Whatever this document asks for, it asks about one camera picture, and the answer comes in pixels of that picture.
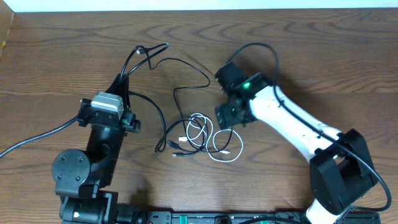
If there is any white USB cable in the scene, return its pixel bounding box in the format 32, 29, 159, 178
178, 112, 244, 163

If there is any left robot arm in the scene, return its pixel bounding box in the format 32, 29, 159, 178
52, 75, 148, 223

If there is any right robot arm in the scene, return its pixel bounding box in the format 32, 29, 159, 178
215, 62, 378, 223

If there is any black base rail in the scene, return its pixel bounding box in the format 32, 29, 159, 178
118, 203, 382, 224

